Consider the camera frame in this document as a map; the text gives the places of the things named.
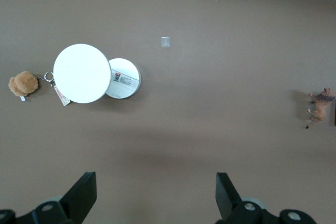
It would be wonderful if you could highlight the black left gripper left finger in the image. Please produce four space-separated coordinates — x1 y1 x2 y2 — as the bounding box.
15 171 97 224

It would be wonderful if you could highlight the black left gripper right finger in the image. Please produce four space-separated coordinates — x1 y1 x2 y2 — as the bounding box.
215 172 279 224

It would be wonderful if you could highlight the white round lamp on stand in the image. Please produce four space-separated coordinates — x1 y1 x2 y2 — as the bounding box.
52 44 142 104

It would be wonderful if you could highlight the brown plush keychain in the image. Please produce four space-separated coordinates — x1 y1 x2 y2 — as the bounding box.
8 70 72 107

